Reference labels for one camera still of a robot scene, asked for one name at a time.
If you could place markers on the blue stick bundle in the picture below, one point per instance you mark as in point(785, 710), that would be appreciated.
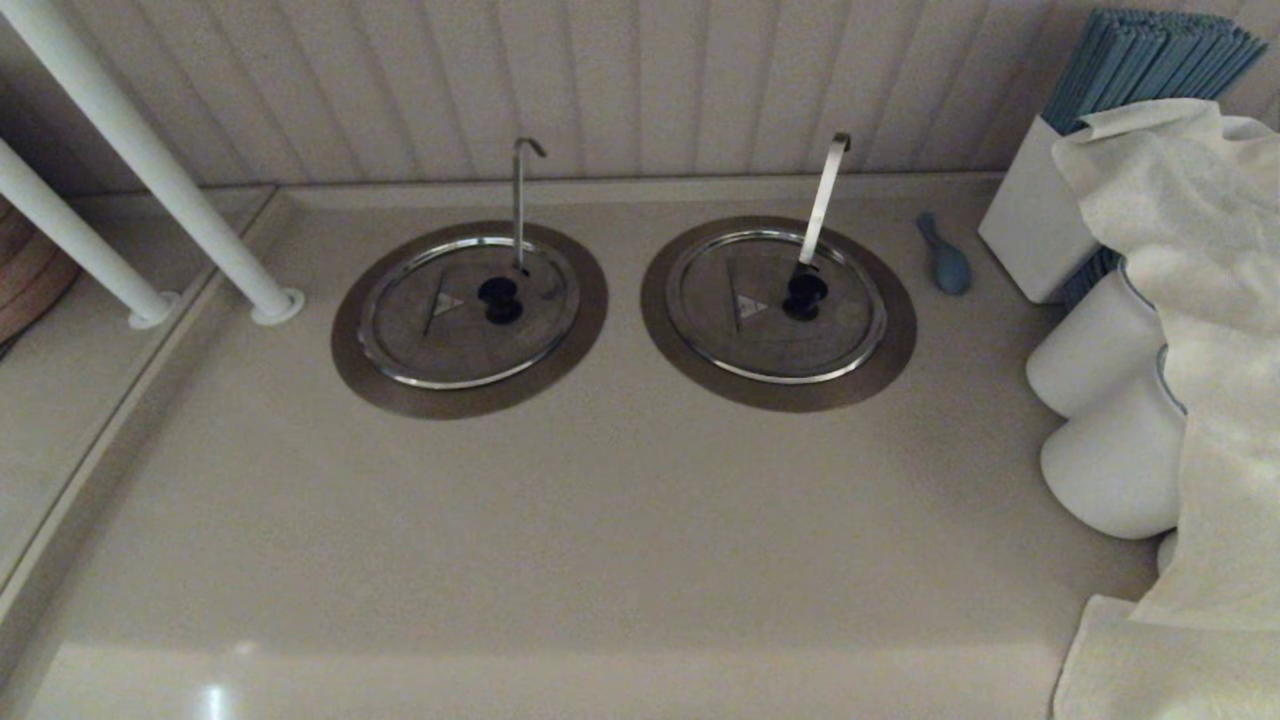
point(1140, 60)

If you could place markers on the thick white pole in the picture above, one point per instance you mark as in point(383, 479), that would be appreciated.
point(150, 150)
point(70, 235)

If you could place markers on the white rectangular holder box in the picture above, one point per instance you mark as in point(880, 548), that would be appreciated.
point(1030, 220)

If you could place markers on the blue ribbed paper stack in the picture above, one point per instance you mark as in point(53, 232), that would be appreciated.
point(1092, 275)

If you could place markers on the white woven cloth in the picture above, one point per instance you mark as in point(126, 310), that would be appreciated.
point(1220, 300)

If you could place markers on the stainless steel pot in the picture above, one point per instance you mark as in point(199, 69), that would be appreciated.
point(440, 340)

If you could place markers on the white paper cup stack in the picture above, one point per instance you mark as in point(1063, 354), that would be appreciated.
point(1110, 470)
point(1090, 350)

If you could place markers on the steel hinged lid black knob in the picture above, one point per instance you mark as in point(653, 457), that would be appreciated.
point(760, 350)

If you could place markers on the blue plastic spoon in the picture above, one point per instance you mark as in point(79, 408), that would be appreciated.
point(950, 268)

